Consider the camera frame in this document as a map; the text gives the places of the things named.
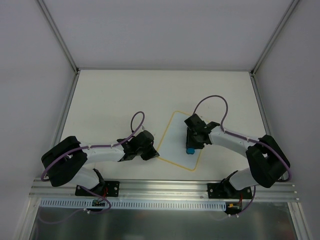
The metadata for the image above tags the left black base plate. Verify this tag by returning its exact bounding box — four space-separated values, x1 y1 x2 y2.
75 180 120 198

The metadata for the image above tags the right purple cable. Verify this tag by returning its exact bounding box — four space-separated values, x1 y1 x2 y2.
193 94 294 218

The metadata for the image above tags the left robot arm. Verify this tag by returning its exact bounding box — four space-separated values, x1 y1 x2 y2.
41 130 160 196

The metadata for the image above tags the aluminium frame post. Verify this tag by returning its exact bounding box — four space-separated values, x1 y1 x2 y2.
13 0 80 240
250 0 310 240

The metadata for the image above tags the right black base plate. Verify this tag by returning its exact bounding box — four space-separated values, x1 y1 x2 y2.
206 181 253 200

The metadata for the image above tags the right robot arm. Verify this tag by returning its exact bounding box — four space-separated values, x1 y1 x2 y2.
184 113 291 199

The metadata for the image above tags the left aluminium frame post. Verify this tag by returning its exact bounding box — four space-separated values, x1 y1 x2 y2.
13 0 80 240

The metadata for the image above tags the yellow-framed small whiteboard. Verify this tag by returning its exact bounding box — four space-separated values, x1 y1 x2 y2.
157 111 202 172

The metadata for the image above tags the blue foam whiteboard eraser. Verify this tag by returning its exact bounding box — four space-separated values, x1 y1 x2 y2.
186 147 196 155

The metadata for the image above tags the purple cable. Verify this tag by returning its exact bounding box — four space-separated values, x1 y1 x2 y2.
41 111 146 181
193 94 294 218

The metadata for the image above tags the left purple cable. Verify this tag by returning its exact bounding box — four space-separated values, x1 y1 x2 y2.
41 111 146 181

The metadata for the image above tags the aluminium mounting rail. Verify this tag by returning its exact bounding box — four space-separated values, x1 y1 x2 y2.
28 178 301 203

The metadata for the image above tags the right aluminium frame post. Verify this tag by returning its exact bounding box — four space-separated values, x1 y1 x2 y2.
250 0 310 240

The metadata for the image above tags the white slotted cable duct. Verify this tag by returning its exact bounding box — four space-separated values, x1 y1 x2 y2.
39 198 227 212

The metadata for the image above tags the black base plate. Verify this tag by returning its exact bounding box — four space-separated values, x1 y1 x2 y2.
75 180 120 198
206 181 253 200

